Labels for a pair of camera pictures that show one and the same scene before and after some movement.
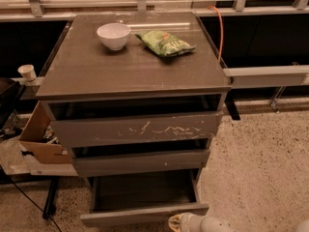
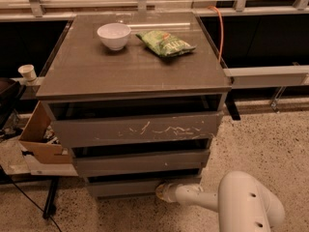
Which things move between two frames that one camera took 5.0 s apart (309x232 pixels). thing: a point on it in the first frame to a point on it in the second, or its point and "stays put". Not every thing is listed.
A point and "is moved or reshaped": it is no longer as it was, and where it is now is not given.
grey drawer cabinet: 136,95 stays put
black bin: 11,91 stays put
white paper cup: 28,72 stays put
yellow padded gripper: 186,223 to 171,191
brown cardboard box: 39,141 stays put
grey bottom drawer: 138,199 is moved or reshaped
